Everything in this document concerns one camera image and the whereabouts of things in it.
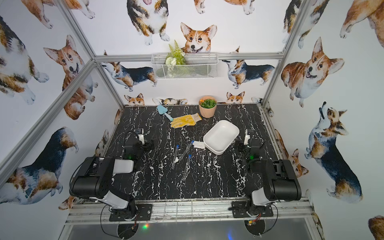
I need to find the white rectangular tray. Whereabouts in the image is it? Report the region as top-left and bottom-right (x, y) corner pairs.
(203, 120), (240, 156)

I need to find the test tube blue cap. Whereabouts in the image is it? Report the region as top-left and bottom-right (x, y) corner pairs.
(179, 141), (195, 161)
(182, 155), (192, 181)
(171, 145), (180, 170)

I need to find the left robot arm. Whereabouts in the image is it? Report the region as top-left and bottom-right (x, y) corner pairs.
(70, 131), (154, 222)

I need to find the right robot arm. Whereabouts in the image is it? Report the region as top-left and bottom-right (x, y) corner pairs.
(229, 129), (302, 219)

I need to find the teal small trowel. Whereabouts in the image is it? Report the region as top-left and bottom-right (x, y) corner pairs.
(157, 105), (174, 122)

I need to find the yellow work glove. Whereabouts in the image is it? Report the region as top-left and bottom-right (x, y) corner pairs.
(171, 113), (202, 129)

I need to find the peach plant pot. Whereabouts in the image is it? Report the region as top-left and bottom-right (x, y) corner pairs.
(199, 96), (217, 118)

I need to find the green fern plant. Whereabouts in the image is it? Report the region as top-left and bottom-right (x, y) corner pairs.
(165, 41), (186, 78)

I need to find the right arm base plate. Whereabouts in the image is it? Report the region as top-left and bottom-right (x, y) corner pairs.
(228, 201), (274, 219)

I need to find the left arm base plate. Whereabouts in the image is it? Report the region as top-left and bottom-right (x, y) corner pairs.
(109, 204), (153, 222)

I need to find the white wire basket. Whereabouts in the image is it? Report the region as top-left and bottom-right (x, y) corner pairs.
(151, 53), (219, 80)

